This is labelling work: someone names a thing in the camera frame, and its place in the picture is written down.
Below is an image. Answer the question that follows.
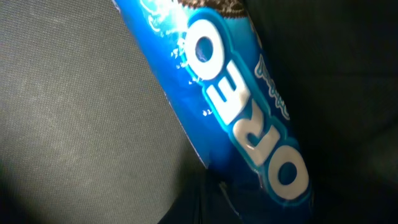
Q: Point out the blue Oreo cookie pack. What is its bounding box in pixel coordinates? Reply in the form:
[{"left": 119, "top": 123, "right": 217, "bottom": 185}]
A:
[{"left": 114, "top": 0, "right": 313, "bottom": 223}]

